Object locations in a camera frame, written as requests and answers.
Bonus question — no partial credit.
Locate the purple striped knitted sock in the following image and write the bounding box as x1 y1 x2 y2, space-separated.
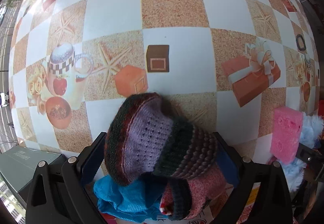
104 93 218 186

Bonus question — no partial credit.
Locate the blue cloth on table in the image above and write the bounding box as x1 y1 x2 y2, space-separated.
93 173 167 223

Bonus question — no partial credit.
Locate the dark green open box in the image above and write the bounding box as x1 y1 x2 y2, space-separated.
0 146 66 208

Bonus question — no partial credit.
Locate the pink knitted sock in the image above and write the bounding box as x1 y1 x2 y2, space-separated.
159 164 226 221

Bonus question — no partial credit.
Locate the checkered vinyl tablecloth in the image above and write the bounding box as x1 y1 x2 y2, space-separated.
8 0 320 163

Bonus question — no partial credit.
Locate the pink sponge block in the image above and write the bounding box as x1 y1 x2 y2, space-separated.
270 106 303 165

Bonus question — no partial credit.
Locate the light blue fluffy toy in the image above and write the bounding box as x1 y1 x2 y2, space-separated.
270 114 323 192

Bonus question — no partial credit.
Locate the white fruit print box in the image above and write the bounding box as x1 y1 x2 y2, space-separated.
99 183 236 224

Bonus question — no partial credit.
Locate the black hair tie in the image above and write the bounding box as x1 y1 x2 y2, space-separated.
295 33 307 52

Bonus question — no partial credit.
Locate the pink patterned carton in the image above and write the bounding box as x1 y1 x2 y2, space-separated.
236 182 261 224

